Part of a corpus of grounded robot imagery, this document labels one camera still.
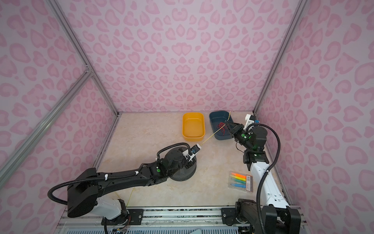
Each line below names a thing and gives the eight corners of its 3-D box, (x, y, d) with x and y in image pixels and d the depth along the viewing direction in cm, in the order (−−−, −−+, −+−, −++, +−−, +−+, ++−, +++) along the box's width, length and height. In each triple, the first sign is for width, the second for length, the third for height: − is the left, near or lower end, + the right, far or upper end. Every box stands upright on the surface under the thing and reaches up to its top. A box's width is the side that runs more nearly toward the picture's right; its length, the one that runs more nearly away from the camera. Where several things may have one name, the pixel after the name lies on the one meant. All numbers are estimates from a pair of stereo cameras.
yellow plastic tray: (182, 141, 104) (181, 137, 100) (183, 117, 120) (182, 112, 115) (205, 141, 104) (205, 136, 100) (203, 117, 119) (204, 112, 115)
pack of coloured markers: (227, 187, 85) (228, 186, 83) (228, 171, 91) (229, 170, 89) (252, 193, 82) (253, 192, 81) (251, 176, 89) (252, 175, 87)
